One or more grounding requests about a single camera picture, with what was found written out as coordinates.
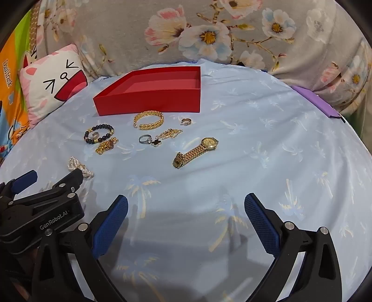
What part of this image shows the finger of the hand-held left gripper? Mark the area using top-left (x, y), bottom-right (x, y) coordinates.
top-left (17, 168), bottom-right (83, 204)
top-left (0, 170), bottom-right (38, 208)

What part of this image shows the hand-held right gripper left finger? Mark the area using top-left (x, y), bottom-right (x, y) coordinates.
top-left (31, 194), bottom-right (129, 302)

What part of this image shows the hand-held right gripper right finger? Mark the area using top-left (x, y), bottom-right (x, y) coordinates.
top-left (244, 193), bottom-right (343, 302)

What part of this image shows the white pearl bracelet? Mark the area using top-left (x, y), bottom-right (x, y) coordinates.
top-left (67, 156), bottom-right (95, 179)

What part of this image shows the gold chain bracelet red stone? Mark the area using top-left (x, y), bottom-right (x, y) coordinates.
top-left (95, 137), bottom-right (119, 155)

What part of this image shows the black bead bracelet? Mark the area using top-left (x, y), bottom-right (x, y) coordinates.
top-left (84, 124), bottom-right (114, 145)

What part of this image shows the gold wristwatch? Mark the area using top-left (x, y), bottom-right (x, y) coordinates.
top-left (172, 137), bottom-right (219, 170)

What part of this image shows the black clover gold necklace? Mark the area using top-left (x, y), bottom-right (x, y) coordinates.
top-left (149, 128), bottom-right (183, 149)

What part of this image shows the gold woven bangle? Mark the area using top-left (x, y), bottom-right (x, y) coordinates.
top-left (133, 111), bottom-right (164, 130)

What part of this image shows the red cardboard box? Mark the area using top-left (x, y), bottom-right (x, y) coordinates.
top-left (93, 66), bottom-right (202, 116)

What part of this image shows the light blue palm-print cloth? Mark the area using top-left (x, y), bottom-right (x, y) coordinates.
top-left (0, 59), bottom-right (372, 302)

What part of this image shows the colourful cartoon printed cloth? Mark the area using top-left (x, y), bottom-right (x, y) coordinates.
top-left (0, 12), bottom-right (40, 166)

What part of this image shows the cat face pillow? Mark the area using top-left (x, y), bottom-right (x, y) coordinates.
top-left (18, 44), bottom-right (88, 128)

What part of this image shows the purple mat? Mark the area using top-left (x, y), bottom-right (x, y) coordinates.
top-left (291, 85), bottom-right (346, 122)

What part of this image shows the grey floral blanket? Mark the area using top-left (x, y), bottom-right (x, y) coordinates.
top-left (38, 0), bottom-right (372, 117)

